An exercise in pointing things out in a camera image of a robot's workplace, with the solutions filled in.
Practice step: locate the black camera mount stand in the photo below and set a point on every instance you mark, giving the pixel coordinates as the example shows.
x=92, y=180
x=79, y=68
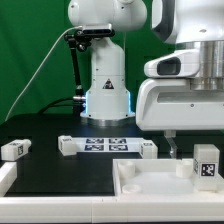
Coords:
x=76, y=66

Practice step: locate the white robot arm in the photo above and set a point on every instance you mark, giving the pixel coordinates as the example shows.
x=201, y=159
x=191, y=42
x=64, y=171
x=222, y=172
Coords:
x=187, y=24

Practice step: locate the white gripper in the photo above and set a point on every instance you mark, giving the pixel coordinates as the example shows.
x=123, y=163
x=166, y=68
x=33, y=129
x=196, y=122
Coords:
x=170, y=104

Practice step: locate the white U-shaped fence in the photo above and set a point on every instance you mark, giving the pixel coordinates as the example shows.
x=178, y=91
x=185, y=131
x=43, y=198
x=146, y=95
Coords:
x=116, y=208

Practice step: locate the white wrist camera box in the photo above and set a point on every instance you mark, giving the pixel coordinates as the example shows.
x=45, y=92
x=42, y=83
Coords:
x=181, y=63

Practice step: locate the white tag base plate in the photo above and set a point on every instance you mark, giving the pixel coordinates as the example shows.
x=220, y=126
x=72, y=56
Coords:
x=116, y=144

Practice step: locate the grey fixed camera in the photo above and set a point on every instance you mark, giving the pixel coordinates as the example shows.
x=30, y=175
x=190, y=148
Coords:
x=100, y=30

